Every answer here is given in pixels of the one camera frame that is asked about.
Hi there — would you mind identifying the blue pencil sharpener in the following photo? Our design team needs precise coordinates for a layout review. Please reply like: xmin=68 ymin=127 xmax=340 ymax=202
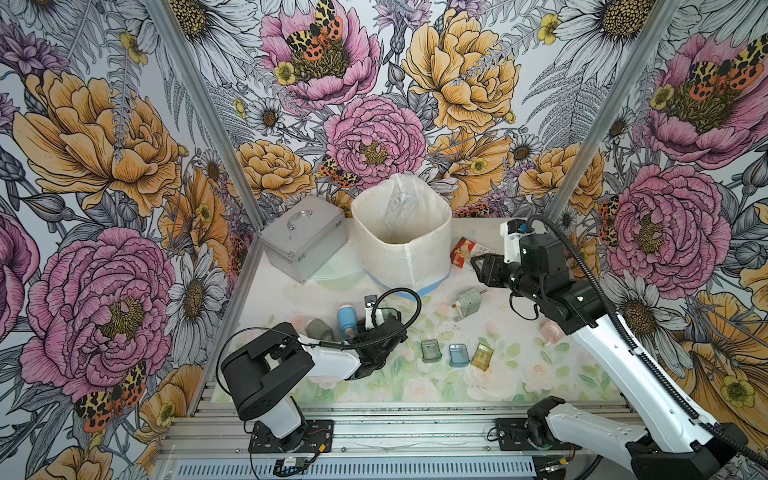
xmin=337 ymin=305 xmax=358 ymax=340

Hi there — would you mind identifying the teal square pencil sharpener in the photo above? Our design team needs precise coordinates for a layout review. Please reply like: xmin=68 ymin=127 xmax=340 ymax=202
xmin=375 ymin=307 xmax=402 ymax=325

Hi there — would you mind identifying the translucent green shavings tray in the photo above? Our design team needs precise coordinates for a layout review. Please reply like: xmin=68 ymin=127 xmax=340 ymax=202
xmin=420 ymin=339 xmax=442 ymax=364

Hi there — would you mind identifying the dark green pencil sharpener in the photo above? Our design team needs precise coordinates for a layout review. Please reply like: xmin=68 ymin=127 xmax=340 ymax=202
xmin=306 ymin=318 xmax=335 ymax=341

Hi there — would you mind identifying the grey-green pencil sharpener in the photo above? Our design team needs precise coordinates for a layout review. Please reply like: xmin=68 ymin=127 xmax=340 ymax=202
xmin=451 ymin=288 xmax=487 ymax=321

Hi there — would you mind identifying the translucent blue shavings tray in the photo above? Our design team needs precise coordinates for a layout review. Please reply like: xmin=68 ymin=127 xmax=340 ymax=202
xmin=448 ymin=343 xmax=470 ymax=368

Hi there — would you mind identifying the translucent yellow shavings tray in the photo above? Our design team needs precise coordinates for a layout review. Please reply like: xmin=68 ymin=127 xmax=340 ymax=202
xmin=470 ymin=343 xmax=494 ymax=372

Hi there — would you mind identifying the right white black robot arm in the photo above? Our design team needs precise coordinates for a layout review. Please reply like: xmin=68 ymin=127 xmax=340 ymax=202
xmin=471 ymin=215 xmax=767 ymax=479

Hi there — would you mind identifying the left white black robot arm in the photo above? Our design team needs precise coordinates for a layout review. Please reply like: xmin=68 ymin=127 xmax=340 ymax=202
xmin=216 ymin=287 xmax=422 ymax=452

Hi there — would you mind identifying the pink pencil sharpener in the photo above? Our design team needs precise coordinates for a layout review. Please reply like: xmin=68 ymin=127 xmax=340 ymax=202
xmin=539 ymin=320 xmax=565 ymax=346

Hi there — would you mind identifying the red white bandage box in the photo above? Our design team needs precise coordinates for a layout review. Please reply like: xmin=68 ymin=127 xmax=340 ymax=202
xmin=450 ymin=237 xmax=493 ymax=269

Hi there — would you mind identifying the white lined trash bin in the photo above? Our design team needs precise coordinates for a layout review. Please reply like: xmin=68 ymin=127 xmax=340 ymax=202
xmin=351 ymin=174 xmax=453 ymax=296

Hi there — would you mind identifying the silver aluminium case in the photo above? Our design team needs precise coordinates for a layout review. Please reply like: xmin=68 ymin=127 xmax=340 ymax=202
xmin=260 ymin=196 xmax=348 ymax=283

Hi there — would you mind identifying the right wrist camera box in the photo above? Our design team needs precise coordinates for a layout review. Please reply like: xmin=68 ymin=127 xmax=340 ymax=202
xmin=500 ymin=218 xmax=529 ymax=264

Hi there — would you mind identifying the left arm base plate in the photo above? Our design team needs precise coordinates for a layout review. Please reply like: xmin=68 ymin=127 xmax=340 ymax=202
xmin=248 ymin=419 xmax=335 ymax=454

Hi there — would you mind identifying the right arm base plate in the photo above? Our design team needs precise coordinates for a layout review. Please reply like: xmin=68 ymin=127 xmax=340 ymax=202
xmin=486 ymin=418 xmax=581 ymax=453

